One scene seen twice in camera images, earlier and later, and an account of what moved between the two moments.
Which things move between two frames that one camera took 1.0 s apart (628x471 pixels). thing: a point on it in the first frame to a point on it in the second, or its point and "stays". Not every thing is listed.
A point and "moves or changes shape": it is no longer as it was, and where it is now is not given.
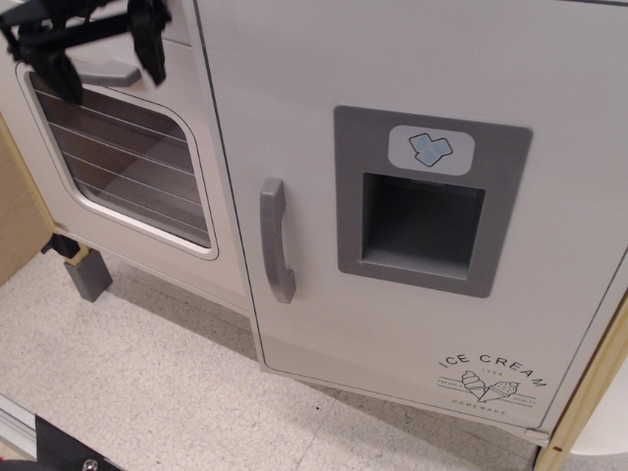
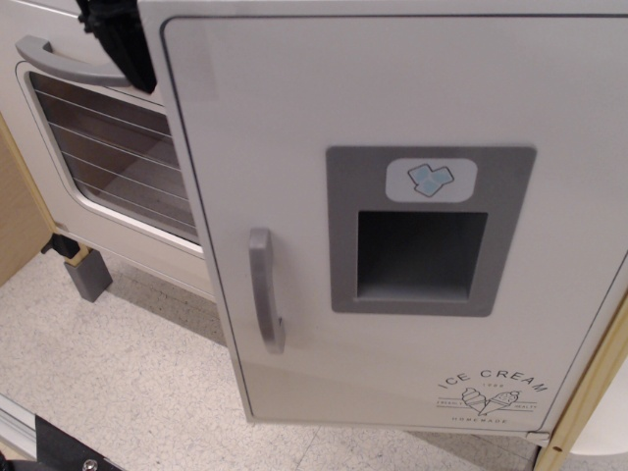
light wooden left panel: x=26 y=229 stays
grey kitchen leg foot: x=91 y=275 stays
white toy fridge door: x=431 y=196 moves or changes shape
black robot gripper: x=42 y=31 to x=117 y=26
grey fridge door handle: x=282 y=281 to x=272 y=323
